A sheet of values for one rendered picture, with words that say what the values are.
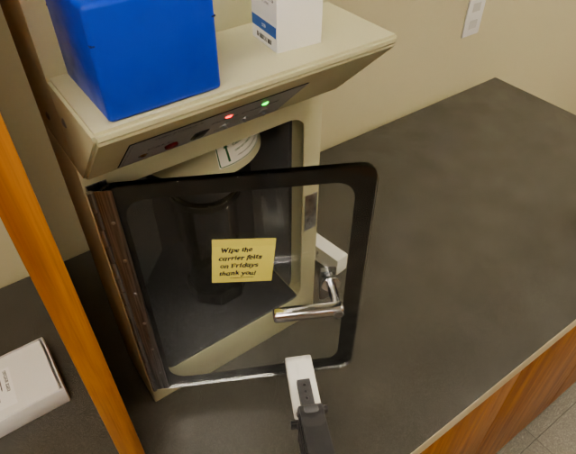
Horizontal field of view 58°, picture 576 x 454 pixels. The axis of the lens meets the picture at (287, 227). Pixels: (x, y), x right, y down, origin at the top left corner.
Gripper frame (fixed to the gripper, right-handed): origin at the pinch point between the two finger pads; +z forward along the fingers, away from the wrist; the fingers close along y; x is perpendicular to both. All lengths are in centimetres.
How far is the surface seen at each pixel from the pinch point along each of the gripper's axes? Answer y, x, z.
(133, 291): 2.9, 18.8, 14.4
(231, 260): 6.5, 6.5, 14.3
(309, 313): 0.8, -2.5, 9.3
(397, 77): -15, -43, 96
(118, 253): 9.7, 19.2, 14.4
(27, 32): 35.0, 21.2, 16.2
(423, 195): -26, -39, 59
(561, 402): -120, -103, 47
